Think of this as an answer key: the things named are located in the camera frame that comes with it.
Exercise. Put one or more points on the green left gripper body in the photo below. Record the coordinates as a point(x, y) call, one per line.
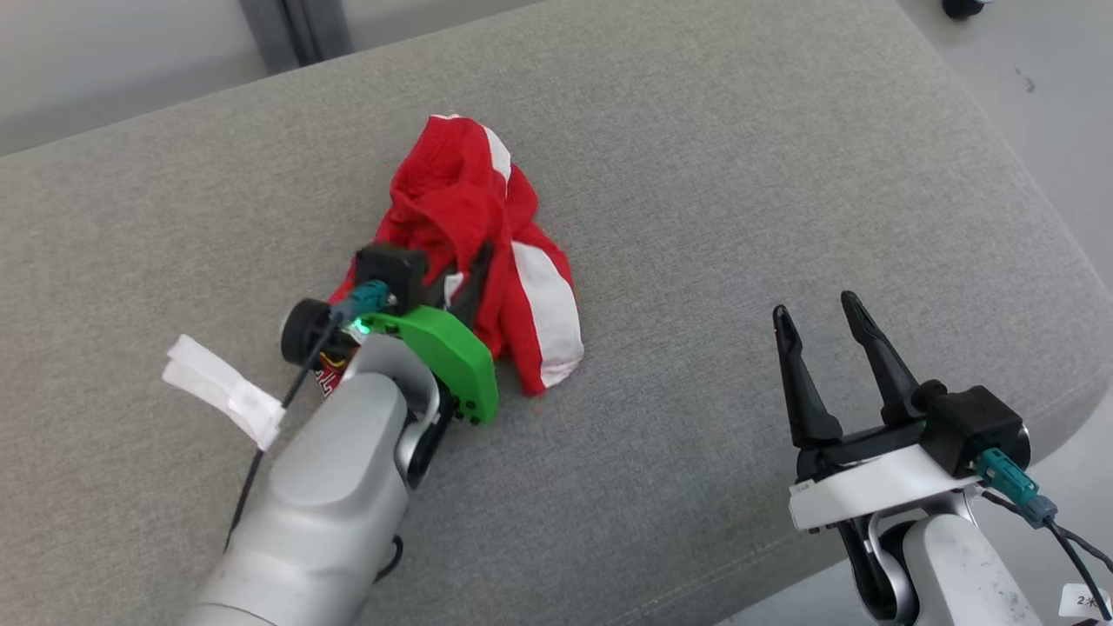
point(443, 348)

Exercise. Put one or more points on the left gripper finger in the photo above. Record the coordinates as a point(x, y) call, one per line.
point(474, 283)

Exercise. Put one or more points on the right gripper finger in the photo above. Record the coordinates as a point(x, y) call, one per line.
point(883, 365)
point(804, 382)

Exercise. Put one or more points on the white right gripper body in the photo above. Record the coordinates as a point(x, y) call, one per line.
point(878, 487)

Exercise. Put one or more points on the red garment with white sleeves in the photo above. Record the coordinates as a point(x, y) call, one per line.
point(452, 200)

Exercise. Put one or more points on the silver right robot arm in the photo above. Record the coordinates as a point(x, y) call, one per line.
point(956, 565)

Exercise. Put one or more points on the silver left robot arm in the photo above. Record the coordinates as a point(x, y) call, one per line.
point(322, 487)

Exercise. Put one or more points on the grey fabric sofa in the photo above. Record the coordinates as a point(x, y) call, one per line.
point(696, 217)

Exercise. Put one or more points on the white tape tag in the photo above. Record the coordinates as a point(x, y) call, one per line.
point(217, 382)

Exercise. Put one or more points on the black caster wheel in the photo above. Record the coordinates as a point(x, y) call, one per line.
point(961, 7)

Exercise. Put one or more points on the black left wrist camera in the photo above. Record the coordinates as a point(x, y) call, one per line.
point(391, 268)

